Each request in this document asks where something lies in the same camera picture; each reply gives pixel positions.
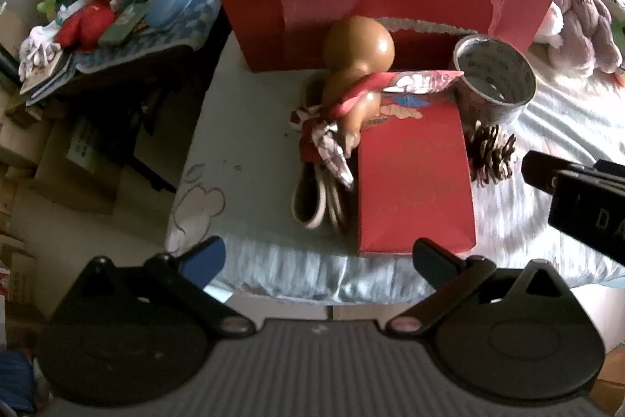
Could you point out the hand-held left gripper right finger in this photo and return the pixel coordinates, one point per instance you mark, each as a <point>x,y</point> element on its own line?
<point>434,258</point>

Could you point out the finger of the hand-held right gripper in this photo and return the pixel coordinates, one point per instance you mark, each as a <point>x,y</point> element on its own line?
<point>537,170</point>

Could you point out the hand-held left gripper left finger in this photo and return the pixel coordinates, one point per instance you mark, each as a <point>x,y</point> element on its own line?
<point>202,258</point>

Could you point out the brown pine cone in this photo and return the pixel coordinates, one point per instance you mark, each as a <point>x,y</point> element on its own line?
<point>490,153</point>

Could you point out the red gift box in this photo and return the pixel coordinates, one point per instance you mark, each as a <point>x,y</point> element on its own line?
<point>415,182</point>

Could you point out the grey tape roll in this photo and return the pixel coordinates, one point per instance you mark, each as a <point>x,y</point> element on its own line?
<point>481,107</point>

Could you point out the orange ball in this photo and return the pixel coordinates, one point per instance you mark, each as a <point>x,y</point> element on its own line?
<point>359,45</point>

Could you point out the pale green bed sheet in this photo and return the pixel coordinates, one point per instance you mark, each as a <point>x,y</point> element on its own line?
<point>254,129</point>

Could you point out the pile of cardboard boxes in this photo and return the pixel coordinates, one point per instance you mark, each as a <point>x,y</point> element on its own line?
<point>73,172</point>

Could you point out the pink plush rabbit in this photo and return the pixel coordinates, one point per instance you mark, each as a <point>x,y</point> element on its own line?
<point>581,21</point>

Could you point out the dark side table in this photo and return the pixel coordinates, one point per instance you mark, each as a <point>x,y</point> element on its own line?
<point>161,70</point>

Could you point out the blue fabric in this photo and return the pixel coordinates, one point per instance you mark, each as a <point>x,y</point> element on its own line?
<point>14,378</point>

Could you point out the stack of papers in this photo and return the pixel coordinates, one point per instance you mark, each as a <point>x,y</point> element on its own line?
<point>49,80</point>

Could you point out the dark green remote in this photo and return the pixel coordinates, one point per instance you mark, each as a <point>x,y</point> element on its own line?
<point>119,28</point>

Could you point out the blue oval lid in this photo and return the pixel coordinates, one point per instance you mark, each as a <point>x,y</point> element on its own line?
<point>171,1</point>

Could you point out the red plush toy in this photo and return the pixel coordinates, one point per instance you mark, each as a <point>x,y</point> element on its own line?
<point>85,23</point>

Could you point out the white knit glove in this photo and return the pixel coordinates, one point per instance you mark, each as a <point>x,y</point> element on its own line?
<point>36,48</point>

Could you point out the small yellow green toy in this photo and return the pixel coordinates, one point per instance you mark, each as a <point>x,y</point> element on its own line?
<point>46,4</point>

